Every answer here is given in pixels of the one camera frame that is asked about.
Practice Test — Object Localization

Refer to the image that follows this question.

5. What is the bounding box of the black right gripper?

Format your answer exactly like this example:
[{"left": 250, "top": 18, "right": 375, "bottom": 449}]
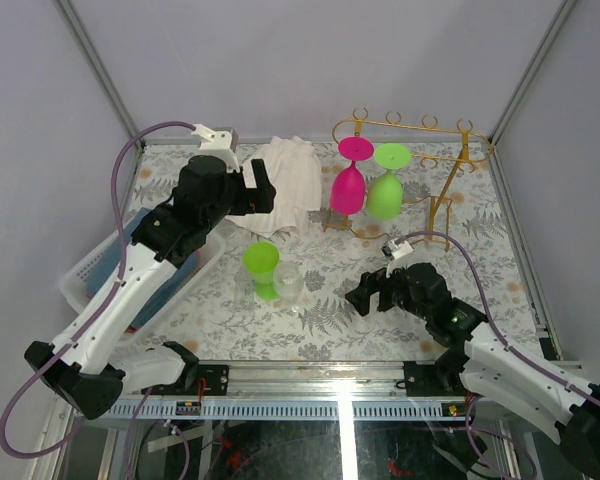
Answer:
[{"left": 344, "top": 257, "right": 431, "bottom": 322}]

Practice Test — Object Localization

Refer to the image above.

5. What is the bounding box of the gold wire wine glass rack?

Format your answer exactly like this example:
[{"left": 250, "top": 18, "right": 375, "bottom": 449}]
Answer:
[{"left": 323, "top": 107, "right": 494, "bottom": 242}]

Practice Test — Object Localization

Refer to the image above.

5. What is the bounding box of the clear wine glass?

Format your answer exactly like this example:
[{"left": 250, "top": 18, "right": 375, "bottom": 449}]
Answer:
[{"left": 273, "top": 261, "right": 304, "bottom": 313}]

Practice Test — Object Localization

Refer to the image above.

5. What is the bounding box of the magenta plastic wine glass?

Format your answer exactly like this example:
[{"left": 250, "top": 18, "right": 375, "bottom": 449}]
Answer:
[{"left": 330, "top": 136, "right": 374, "bottom": 216}]

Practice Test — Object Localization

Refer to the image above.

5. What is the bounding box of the green plastic wine glass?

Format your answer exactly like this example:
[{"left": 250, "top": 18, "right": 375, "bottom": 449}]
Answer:
[
  {"left": 366, "top": 143, "right": 412, "bottom": 221},
  {"left": 243, "top": 242, "right": 280, "bottom": 301}
]

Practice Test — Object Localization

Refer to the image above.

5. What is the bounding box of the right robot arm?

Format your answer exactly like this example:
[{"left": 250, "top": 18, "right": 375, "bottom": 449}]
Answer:
[{"left": 345, "top": 263, "right": 600, "bottom": 479}]

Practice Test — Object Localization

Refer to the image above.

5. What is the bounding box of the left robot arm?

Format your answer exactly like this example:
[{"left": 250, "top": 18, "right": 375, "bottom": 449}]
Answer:
[{"left": 24, "top": 155, "right": 276, "bottom": 420}]

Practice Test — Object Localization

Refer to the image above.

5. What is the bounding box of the white pleated cloth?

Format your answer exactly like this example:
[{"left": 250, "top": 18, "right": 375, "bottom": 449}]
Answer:
[{"left": 227, "top": 136, "right": 322, "bottom": 238}]

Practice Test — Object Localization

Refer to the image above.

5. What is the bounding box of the blue folded towel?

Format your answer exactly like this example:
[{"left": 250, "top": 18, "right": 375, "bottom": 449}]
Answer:
[{"left": 85, "top": 207, "right": 201, "bottom": 329}]

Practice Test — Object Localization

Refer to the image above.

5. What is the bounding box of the white plastic basket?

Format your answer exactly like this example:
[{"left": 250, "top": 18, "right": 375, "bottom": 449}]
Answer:
[{"left": 60, "top": 231, "right": 225, "bottom": 348}]

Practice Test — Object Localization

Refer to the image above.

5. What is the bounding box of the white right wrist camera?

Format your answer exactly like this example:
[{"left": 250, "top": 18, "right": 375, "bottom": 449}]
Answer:
[{"left": 381, "top": 239, "right": 413, "bottom": 278}]

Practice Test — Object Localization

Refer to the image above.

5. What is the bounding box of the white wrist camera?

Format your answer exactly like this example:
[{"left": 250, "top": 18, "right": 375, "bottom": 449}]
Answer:
[
  {"left": 381, "top": 239, "right": 413, "bottom": 278},
  {"left": 191, "top": 123, "right": 240, "bottom": 172}
]

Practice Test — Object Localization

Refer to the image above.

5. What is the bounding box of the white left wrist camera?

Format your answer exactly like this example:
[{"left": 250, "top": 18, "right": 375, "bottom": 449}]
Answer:
[{"left": 191, "top": 123, "right": 240, "bottom": 172}]

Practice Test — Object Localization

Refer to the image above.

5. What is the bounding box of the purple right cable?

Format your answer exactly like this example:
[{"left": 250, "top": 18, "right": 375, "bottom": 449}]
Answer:
[{"left": 404, "top": 230, "right": 600, "bottom": 421}]

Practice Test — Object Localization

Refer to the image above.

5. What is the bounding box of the purple cable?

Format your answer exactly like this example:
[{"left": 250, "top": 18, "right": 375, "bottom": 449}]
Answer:
[
  {"left": 0, "top": 119, "right": 196, "bottom": 459},
  {"left": 404, "top": 230, "right": 600, "bottom": 421}
]

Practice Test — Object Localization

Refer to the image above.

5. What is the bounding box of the aluminium front rail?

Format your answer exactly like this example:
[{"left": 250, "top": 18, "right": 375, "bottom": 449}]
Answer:
[{"left": 99, "top": 362, "right": 466, "bottom": 422}]

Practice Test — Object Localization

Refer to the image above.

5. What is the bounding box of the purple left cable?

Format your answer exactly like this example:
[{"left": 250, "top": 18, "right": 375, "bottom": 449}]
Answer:
[{"left": 0, "top": 119, "right": 196, "bottom": 459}]

